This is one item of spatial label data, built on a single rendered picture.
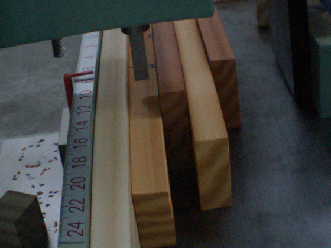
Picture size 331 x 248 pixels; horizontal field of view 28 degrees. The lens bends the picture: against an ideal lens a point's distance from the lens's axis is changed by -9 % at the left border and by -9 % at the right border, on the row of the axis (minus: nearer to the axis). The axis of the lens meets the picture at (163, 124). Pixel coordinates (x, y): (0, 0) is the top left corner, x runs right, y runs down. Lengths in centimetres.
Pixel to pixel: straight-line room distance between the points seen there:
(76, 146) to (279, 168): 14
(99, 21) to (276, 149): 15
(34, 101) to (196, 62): 220
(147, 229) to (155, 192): 3
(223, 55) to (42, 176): 26
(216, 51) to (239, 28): 18
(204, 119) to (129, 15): 8
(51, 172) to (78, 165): 30
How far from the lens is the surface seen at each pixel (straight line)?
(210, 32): 52
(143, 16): 42
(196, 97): 44
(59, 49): 52
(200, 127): 41
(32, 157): 70
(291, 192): 43
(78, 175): 37
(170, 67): 47
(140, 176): 39
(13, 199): 58
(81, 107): 43
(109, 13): 42
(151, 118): 44
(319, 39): 49
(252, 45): 63
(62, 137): 63
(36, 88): 278
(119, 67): 49
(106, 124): 42
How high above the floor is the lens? 115
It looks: 29 degrees down
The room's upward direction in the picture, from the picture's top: 7 degrees counter-clockwise
